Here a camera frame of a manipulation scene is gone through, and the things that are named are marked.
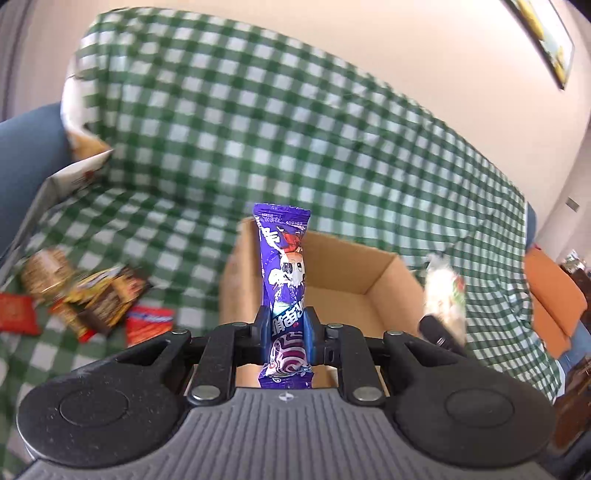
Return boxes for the white clear snack bag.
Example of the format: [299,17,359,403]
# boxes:
[424,253,467,346]

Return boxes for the purple snack bar wrapper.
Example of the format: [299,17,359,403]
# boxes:
[252,203,314,389]

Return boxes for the red blue snack packet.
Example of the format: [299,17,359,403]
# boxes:
[125,305,174,347]

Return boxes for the red gold candy bar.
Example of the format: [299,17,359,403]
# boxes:
[50,300,95,343]

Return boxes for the puffed grain snack bag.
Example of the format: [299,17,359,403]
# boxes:
[20,247,75,304]

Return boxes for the red square snack packet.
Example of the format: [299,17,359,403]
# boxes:
[0,292,41,336]

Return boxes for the brown cardboard box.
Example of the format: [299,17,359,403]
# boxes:
[219,217,429,391]

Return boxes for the orange cushion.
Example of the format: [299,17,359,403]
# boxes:
[525,247,588,359]

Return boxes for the black chocolate snack packet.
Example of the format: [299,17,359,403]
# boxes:
[63,264,152,336]

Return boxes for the green white checkered cloth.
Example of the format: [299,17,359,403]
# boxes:
[0,7,564,476]

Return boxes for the white patterned cushion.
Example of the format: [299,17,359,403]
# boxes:
[1,67,112,283]

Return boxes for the framed wall picture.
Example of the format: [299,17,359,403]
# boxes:
[506,0,575,90]

